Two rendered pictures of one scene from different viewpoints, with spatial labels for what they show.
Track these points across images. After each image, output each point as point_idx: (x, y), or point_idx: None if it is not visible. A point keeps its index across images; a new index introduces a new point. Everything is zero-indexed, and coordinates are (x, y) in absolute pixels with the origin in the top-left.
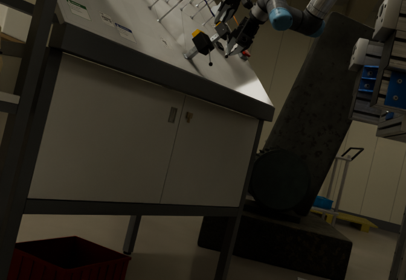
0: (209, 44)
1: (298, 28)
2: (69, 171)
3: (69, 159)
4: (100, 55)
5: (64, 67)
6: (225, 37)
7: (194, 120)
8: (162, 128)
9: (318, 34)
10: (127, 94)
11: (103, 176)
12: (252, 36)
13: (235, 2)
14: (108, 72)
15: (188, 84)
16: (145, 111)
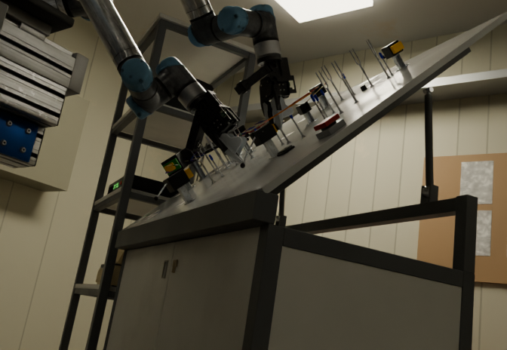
0: (164, 179)
1: (133, 96)
2: (117, 336)
3: (118, 326)
4: (124, 241)
5: (126, 259)
6: (257, 141)
7: (179, 268)
8: (158, 286)
9: (124, 81)
10: (144, 263)
11: (127, 342)
12: (189, 132)
13: (267, 90)
14: (139, 251)
15: (158, 229)
16: (151, 273)
